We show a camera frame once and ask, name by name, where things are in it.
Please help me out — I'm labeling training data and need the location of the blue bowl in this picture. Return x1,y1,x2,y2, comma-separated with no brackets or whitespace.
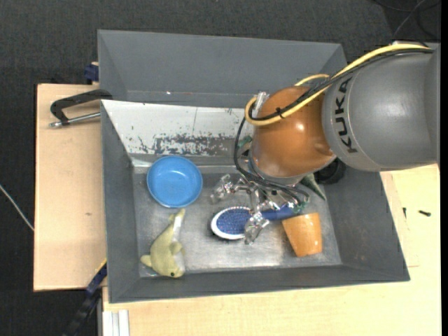
146,155,204,209

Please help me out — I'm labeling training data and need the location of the grey metal bin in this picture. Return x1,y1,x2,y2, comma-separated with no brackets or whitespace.
97,29,411,304

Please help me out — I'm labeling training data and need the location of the blue and white hairbrush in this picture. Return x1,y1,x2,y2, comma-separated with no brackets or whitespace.
210,202,295,241

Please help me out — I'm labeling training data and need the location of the orange cup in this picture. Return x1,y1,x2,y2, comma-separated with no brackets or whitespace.
281,211,324,258

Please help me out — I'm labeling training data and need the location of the brown cardboard board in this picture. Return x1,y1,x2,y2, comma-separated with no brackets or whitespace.
33,83,108,293

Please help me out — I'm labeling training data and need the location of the yellow-green toy dolphin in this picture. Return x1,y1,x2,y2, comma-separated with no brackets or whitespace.
139,207,188,279

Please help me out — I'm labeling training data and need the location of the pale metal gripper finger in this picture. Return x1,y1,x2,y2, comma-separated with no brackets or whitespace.
209,174,244,204
243,210,271,246

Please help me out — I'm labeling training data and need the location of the dark green pointed object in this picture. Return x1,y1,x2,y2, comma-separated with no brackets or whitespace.
302,172,328,202

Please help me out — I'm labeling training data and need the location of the black cylinder on white bracket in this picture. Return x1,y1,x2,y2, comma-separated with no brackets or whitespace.
314,157,347,187

